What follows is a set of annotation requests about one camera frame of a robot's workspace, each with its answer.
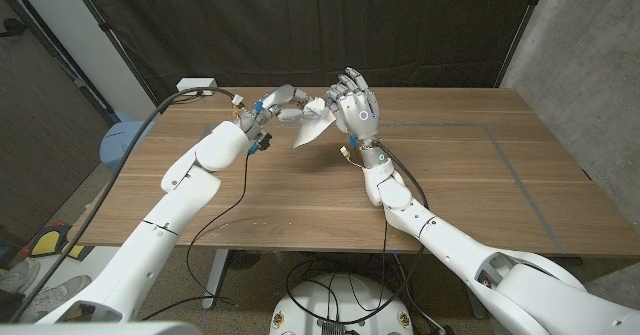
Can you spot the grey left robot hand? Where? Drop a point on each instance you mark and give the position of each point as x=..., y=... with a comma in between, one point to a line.
x=280, y=100

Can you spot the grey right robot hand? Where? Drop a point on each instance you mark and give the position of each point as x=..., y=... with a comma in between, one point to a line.
x=357, y=112

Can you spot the white tissue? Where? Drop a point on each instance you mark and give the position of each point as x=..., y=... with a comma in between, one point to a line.
x=312, y=127

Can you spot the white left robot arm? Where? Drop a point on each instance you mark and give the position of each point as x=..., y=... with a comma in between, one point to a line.
x=175, y=200

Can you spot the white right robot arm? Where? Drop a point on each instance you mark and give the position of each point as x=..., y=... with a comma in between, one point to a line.
x=450, y=240

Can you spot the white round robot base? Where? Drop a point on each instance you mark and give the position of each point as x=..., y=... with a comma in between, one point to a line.
x=300, y=310

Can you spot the black backdrop curtain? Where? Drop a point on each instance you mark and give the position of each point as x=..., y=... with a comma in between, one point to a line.
x=300, y=25

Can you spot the white power strip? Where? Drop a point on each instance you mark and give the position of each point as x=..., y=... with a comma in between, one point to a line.
x=192, y=82

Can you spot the grey tape outline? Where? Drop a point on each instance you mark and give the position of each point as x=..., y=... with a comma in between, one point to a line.
x=450, y=123

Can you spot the blue round stool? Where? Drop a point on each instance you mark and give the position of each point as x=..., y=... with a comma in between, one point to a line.
x=120, y=145

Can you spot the black backdrop stand pole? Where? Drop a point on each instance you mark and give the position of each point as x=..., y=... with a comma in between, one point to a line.
x=107, y=30
x=522, y=27

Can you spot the grey table leg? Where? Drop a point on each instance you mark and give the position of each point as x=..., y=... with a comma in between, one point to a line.
x=216, y=275

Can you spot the yellow and black floor object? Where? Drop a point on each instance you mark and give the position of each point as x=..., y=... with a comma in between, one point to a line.
x=47, y=245

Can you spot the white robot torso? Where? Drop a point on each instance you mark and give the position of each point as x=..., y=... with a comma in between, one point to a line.
x=100, y=329

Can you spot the grey sneaker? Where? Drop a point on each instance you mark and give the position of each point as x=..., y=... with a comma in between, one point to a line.
x=20, y=275
x=55, y=297

